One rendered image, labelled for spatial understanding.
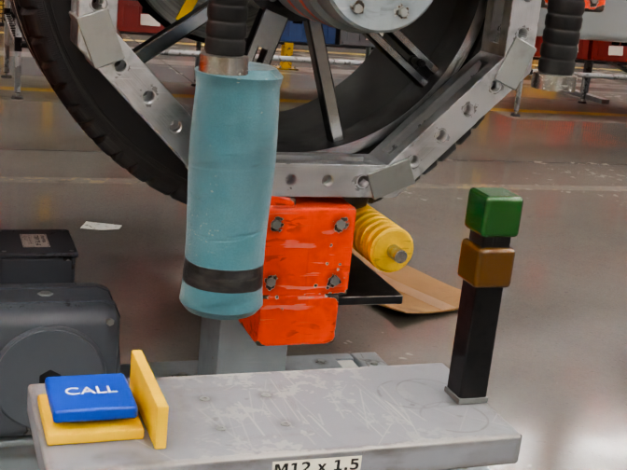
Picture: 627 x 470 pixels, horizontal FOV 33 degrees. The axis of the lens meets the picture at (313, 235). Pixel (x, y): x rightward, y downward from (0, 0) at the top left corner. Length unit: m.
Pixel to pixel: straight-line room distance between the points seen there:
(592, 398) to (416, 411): 1.30
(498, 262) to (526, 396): 1.26
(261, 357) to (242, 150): 0.47
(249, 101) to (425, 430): 0.36
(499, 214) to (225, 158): 0.27
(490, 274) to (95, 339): 0.55
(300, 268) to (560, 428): 1.00
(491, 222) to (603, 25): 0.99
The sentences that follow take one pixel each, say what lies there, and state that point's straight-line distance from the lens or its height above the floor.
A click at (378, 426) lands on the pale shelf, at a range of 0.98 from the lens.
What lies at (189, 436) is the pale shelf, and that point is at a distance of 0.93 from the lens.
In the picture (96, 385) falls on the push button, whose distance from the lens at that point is 0.94.
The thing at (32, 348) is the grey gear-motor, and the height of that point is 0.36.
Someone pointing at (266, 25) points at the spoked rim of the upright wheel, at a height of 0.76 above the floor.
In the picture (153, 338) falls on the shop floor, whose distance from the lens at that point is 2.31.
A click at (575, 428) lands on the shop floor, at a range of 2.14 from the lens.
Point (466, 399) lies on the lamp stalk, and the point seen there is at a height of 0.46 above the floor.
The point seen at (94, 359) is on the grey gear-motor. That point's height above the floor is 0.34.
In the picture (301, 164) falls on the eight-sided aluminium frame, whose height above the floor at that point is 0.62.
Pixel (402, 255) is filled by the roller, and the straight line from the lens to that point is 1.27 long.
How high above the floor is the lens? 0.88
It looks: 16 degrees down
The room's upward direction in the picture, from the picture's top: 6 degrees clockwise
